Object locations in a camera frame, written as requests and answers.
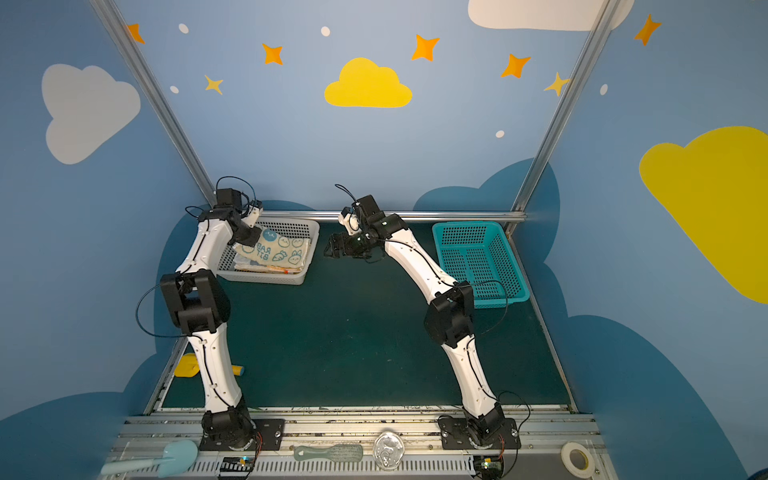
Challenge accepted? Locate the blue patterned towel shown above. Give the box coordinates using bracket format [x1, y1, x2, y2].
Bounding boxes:
[233, 229, 310, 268]

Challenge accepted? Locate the white perforated plastic basket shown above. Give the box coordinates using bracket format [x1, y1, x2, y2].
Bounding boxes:
[213, 218, 320, 286]

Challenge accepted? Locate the cream rabbit lettered towel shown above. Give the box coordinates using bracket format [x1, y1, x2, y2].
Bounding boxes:
[233, 261, 302, 275]

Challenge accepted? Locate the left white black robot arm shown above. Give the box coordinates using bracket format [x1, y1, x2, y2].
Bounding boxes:
[159, 205, 260, 451]

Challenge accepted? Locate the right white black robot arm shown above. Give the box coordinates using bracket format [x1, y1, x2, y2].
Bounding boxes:
[329, 207, 506, 447]

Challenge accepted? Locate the teal perforated plastic basket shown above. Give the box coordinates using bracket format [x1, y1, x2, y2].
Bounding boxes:
[432, 221, 530, 309]

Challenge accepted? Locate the yellow plastic scoop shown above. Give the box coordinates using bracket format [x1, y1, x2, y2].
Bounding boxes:
[173, 353, 245, 378]

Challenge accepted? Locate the green plastic brush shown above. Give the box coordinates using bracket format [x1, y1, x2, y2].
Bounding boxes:
[293, 444, 364, 463]

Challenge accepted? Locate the left small circuit board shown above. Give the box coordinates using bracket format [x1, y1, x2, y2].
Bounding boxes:
[216, 456, 255, 480]

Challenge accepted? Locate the small circuit board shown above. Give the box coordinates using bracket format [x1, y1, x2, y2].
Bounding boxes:
[216, 456, 255, 480]
[472, 456, 505, 480]

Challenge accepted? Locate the right small circuit board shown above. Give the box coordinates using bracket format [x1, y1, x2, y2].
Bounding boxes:
[472, 456, 505, 480]

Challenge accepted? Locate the white tape roll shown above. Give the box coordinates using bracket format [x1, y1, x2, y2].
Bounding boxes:
[560, 442, 596, 479]

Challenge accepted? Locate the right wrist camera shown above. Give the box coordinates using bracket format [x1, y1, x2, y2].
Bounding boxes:
[353, 195, 385, 226]

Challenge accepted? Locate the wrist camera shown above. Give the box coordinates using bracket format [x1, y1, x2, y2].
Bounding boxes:
[353, 195, 385, 226]
[215, 188, 243, 211]

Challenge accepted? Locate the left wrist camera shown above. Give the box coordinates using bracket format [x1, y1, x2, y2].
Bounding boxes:
[215, 188, 243, 211]

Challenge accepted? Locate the aluminium frame back bar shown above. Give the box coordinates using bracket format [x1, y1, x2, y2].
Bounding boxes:
[259, 210, 526, 223]

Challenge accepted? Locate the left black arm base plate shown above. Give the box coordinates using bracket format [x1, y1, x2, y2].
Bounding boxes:
[199, 416, 285, 452]

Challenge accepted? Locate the aluminium front rail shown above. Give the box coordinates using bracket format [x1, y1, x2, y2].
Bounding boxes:
[101, 407, 619, 480]

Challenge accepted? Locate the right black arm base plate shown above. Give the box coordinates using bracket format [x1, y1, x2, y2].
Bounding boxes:
[437, 415, 521, 450]

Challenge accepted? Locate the aluminium frame left post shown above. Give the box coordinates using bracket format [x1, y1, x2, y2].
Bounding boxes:
[89, 0, 216, 204]

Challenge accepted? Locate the aluminium frame post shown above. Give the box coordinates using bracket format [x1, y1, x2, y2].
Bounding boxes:
[511, 0, 621, 215]
[89, 0, 216, 204]

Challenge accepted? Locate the aluminium frame right post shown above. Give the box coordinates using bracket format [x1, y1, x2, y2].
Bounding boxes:
[511, 0, 621, 215]

